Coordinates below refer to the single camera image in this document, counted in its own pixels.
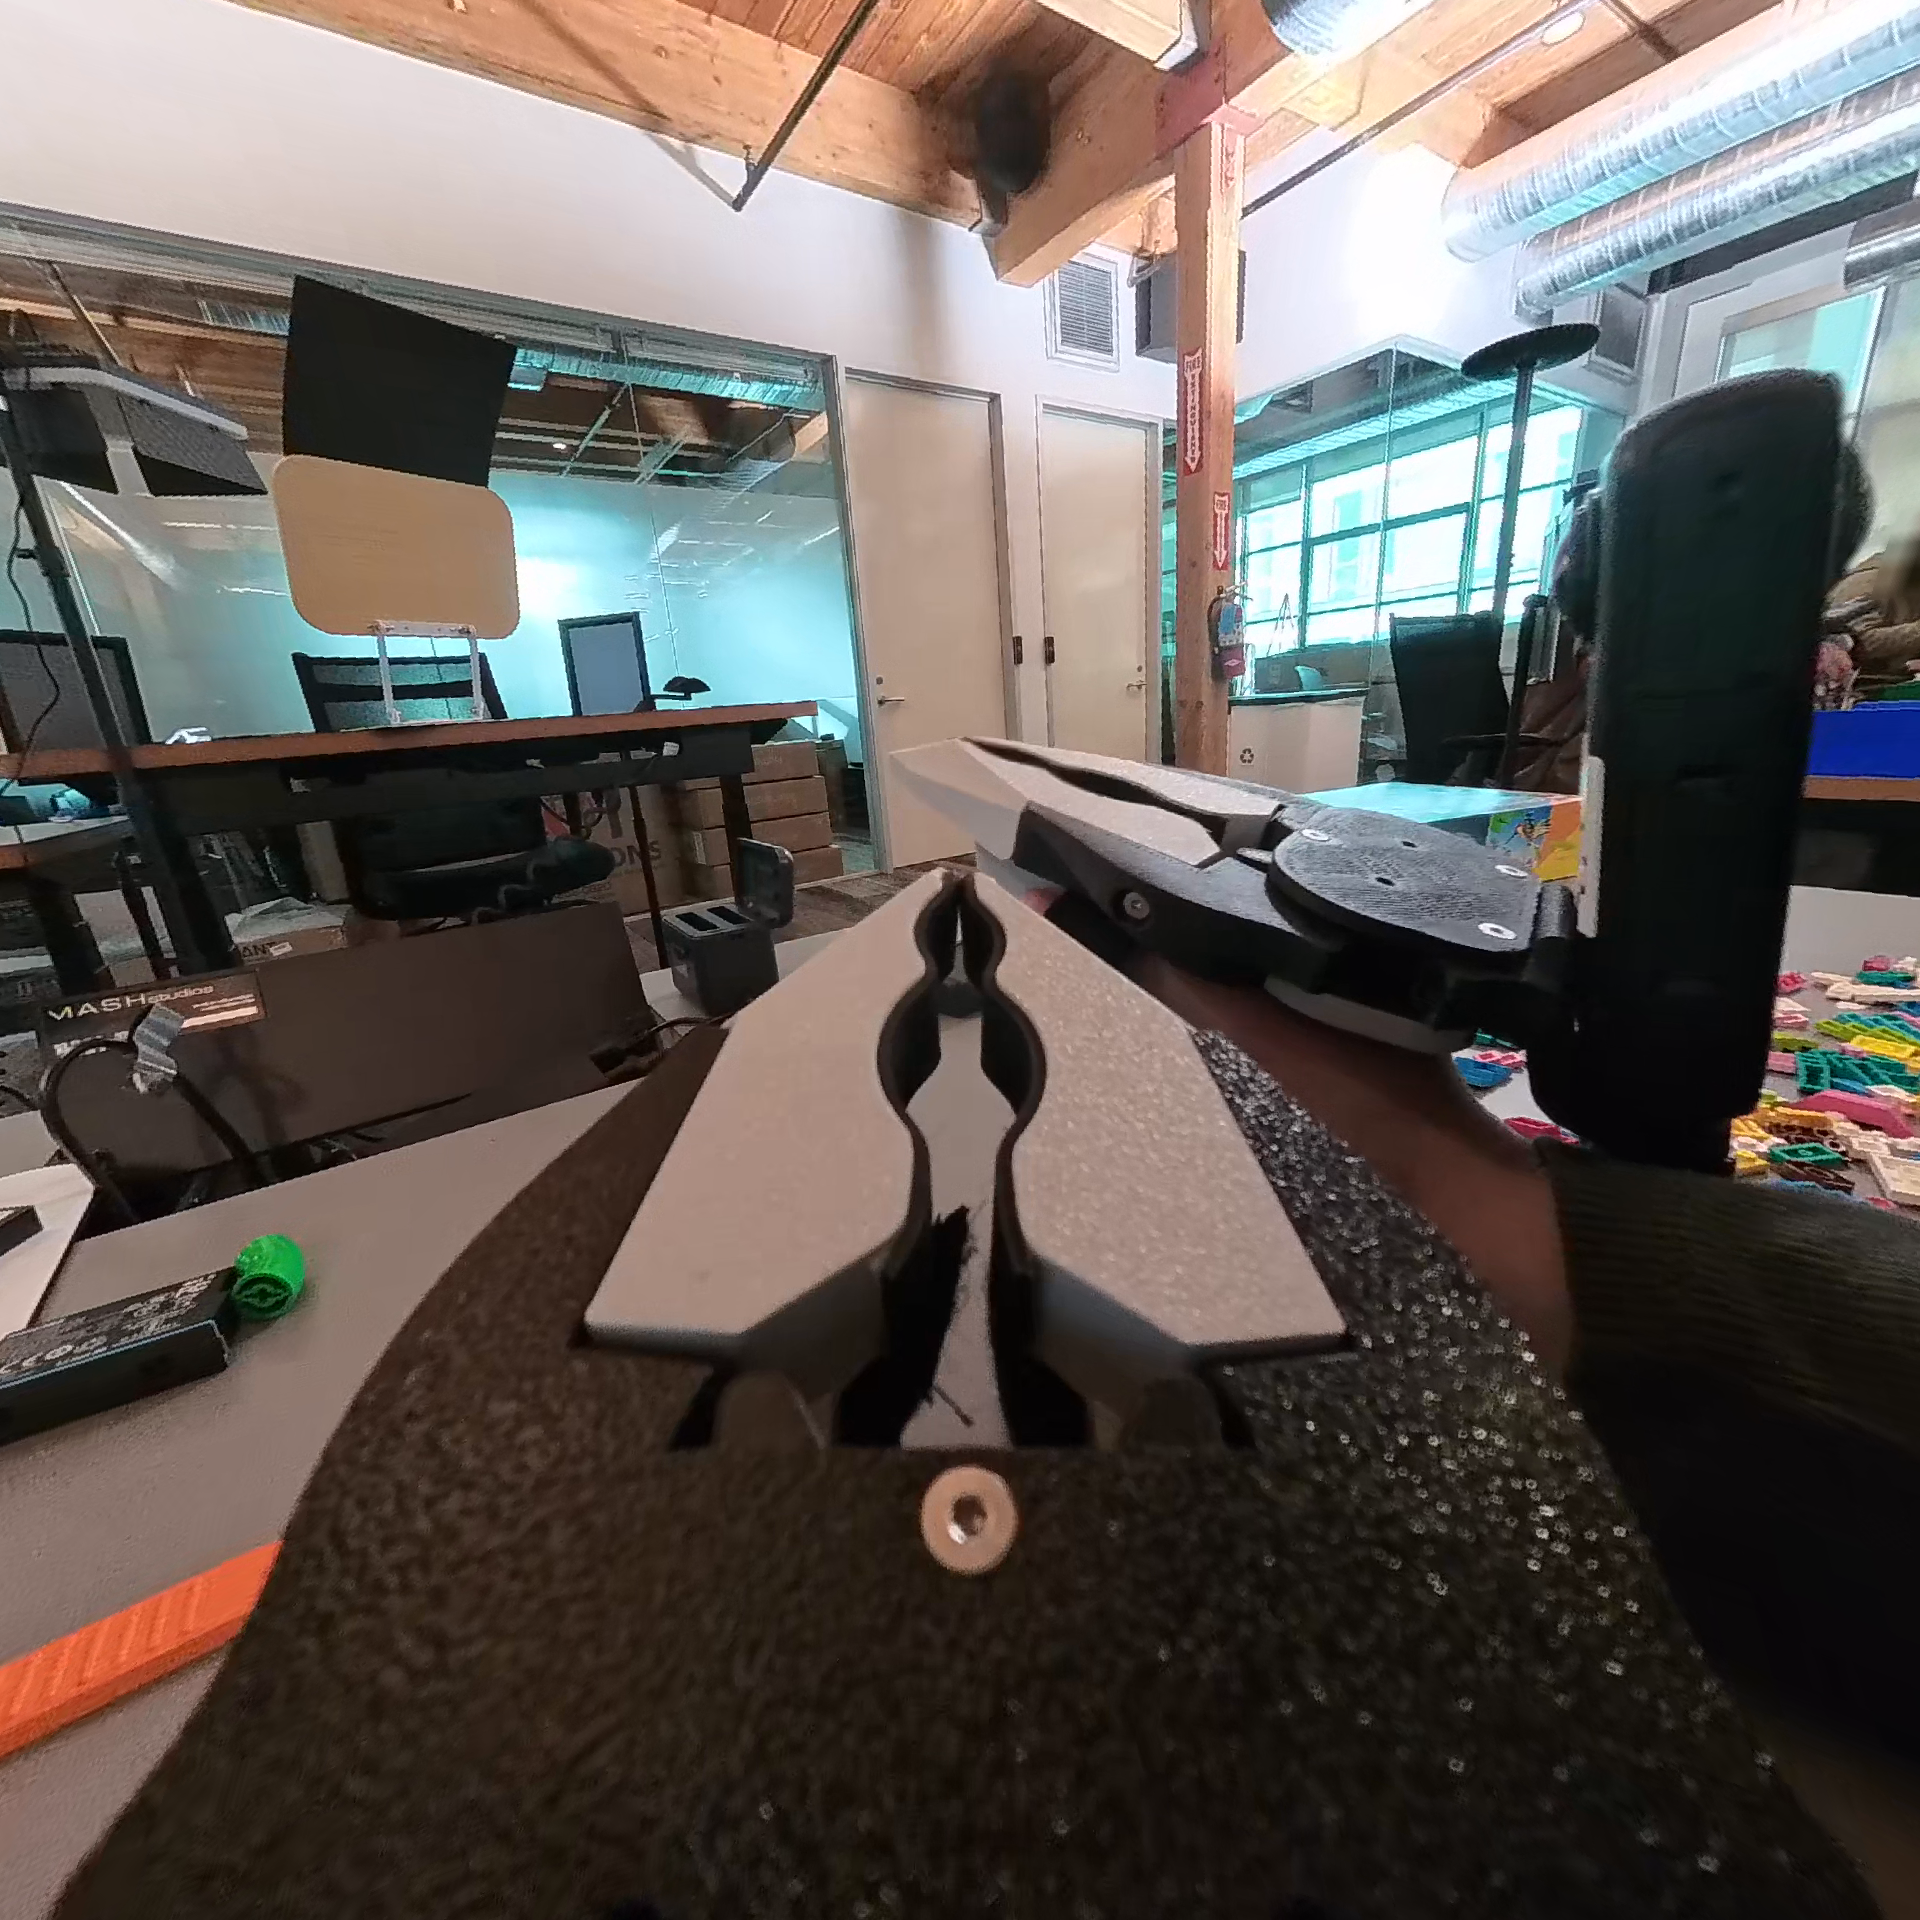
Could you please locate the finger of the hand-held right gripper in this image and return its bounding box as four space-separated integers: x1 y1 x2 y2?
973 730 1297 873
885 738 1053 906

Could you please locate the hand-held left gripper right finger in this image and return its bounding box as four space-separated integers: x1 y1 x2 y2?
955 873 1352 1361

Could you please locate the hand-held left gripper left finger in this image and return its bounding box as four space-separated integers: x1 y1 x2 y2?
582 867 962 1361

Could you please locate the person's right forearm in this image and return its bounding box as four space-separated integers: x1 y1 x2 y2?
1540 1137 1920 1781

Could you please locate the grey desk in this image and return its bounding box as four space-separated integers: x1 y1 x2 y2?
0 879 1920 1920

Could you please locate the long wooden desk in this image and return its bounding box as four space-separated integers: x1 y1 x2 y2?
0 694 819 981

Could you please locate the person's right hand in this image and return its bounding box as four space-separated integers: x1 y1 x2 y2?
1142 957 1578 1361

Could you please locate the toy brick box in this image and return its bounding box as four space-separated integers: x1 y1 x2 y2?
1297 782 1586 892

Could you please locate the white recycling bin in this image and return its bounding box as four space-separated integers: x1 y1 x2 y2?
1226 684 1378 794

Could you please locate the black office chair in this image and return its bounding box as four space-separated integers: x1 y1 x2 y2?
288 649 622 923
1387 608 1566 793

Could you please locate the beige door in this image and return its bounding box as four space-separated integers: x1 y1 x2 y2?
1031 398 1171 770
841 366 1008 867

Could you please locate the stack of cardboard boxes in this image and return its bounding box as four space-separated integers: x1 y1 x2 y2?
609 740 846 923

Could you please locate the black charging dock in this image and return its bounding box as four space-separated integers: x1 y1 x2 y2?
659 836 801 1019

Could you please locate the glass office partition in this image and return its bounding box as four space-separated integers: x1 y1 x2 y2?
0 202 864 906

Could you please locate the small dark screen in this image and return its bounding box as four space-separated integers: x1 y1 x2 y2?
555 614 657 721

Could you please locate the black labelled panel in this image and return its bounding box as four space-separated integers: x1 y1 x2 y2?
37 896 666 1207

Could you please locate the blue storage bin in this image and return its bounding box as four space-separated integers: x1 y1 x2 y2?
1806 705 1920 784

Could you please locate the pile of colourful toy bricks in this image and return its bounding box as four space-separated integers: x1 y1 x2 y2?
1451 950 1920 1222

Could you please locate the black floor lamp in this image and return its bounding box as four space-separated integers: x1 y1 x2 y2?
1461 324 1605 705

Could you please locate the black power pack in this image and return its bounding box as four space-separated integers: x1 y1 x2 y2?
0 1267 247 1447

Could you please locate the black acoustic panel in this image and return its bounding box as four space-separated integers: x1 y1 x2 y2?
283 274 521 493

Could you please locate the orange brick separator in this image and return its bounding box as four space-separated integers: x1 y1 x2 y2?
0 1540 283 1760

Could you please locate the black computer monitor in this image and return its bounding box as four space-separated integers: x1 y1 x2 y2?
0 632 156 793

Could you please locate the black studio light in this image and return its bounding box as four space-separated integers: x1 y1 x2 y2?
0 359 253 497

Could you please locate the wooden post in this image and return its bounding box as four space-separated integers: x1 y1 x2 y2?
1171 117 1248 777

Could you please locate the white wall vent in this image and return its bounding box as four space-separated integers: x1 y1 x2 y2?
1048 254 1130 373

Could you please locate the black wall speaker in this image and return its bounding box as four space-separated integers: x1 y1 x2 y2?
1136 254 1248 366

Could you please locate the silver ventilation duct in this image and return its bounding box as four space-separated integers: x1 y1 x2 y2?
1437 0 1920 324

